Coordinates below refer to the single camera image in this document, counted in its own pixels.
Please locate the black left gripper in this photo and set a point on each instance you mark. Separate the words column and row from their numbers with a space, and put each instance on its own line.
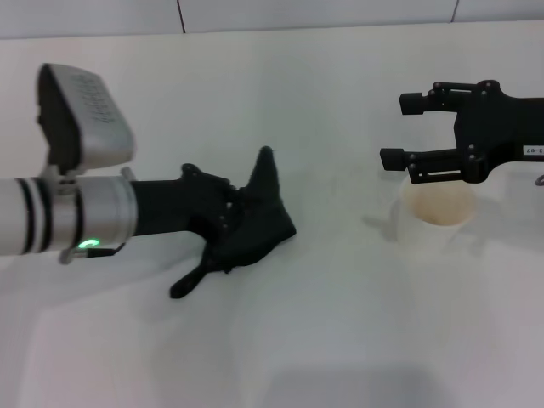
column 170, row 208

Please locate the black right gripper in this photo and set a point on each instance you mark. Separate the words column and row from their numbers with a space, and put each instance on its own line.
column 493, row 127

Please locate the white paper cup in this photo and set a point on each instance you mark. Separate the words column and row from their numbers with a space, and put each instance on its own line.
column 425, row 238

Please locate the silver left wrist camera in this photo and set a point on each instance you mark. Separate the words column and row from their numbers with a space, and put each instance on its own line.
column 102, row 127

